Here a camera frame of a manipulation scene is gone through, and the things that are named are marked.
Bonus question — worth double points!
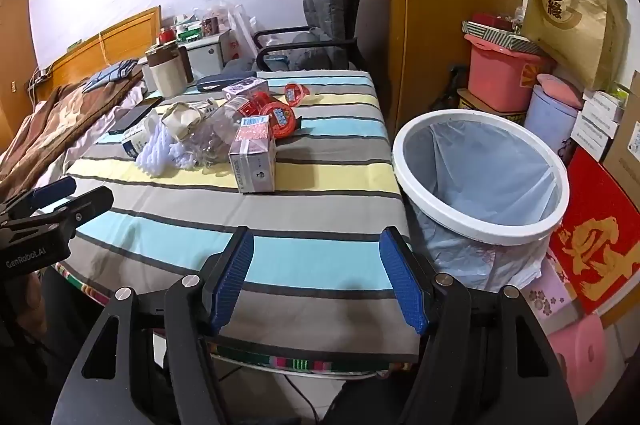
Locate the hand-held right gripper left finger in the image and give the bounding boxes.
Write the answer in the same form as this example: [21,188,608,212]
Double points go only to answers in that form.
[50,226,255,425]

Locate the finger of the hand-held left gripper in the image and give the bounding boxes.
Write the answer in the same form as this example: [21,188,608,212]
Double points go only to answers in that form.
[0,178,77,222]
[10,186,115,238]

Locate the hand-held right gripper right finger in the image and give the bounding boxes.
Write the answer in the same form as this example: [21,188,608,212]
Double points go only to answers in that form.
[379,226,581,425]

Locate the white and blue carton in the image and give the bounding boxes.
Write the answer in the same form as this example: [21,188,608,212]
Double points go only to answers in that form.
[121,118,161,158]

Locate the white foam fruit net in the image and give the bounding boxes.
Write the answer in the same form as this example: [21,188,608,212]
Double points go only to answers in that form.
[136,112,201,178]

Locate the pink and grey carton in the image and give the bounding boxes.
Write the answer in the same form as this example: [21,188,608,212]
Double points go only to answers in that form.
[228,115,277,194]

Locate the beige paper cup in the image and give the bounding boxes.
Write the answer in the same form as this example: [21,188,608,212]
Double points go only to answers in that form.
[159,102,203,140]

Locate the clear plastic bottle red label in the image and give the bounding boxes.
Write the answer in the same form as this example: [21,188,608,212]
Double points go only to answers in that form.
[192,92,271,167]

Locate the red lidded jelly cup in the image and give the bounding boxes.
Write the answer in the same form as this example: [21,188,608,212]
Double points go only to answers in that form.
[260,101,303,140]
[284,82,312,107]

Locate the purple milk carton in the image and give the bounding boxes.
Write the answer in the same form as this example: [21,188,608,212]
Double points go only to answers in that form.
[222,76,269,101]

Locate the lilac bed sheet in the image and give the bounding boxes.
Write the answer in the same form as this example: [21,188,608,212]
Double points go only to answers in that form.
[55,85,151,176]

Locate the brown patterned blanket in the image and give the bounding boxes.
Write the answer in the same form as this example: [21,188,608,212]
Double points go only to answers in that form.
[0,70,146,201]

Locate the black smartphone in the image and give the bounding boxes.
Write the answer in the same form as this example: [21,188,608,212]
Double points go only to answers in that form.
[109,96,164,136]

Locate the blue folded cloth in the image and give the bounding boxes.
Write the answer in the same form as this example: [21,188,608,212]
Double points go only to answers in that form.
[82,60,138,93]

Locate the pink floral box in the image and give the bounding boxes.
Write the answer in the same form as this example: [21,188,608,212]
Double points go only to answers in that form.
[522,250,581,321]

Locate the wooden bed headboard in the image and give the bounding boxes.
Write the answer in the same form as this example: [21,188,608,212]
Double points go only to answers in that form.
[37,6,163,88]

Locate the beige mug with brown lid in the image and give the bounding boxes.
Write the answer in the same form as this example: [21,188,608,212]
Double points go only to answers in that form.
[144,42,194,98]

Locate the pink plastic stool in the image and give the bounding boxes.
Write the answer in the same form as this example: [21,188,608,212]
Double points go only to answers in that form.
[547,315,608,401]

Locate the navy glasses case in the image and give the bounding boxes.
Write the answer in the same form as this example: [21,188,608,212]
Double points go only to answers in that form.
[196,74,258,93]

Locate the yellow patterned box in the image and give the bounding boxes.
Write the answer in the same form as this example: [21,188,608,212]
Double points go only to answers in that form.
[456,89,528,126]

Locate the white nightstand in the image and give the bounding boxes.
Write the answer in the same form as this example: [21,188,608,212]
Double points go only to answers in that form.
[177,29,236,78]

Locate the red and gold door mat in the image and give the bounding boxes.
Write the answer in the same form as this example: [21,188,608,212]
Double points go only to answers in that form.
[549,148,640,316]

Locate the green and white boxes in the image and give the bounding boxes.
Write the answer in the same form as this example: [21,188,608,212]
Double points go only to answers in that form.
[175,18,203,41]

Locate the lilac cylindrical container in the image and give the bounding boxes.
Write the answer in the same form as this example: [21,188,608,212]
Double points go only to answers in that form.
[524,84,583,156]

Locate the pink plastic bucket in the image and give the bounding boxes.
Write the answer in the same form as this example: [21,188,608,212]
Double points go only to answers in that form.
[464,34,556,113]

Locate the small white box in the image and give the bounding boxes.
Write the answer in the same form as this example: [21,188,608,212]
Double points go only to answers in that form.
[570,130,613,160]
[575,114,618,140]
[579,101,621,125]
[582,90,626,112]

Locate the pink snack packet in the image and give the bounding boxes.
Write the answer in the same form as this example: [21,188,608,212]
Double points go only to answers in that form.
[202,8,233,32]

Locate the white plastic bag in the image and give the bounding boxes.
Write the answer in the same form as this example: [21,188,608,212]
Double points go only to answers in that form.
[227,5,261,61]

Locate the pink container lid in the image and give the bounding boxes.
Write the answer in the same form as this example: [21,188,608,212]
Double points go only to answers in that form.
[536,74,583,108]

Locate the cardboard box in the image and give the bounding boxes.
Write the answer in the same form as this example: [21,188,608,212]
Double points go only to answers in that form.
[602,70,640,186]

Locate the striped gift box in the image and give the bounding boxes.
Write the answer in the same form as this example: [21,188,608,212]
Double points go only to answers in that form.
[462,12,546,56]

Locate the wooden wardrobe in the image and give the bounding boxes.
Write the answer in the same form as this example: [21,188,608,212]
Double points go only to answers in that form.
[336,0,523,136]

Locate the brown paper gift bag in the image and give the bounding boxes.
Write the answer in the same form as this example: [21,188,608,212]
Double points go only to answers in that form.
[522,0,630,91]

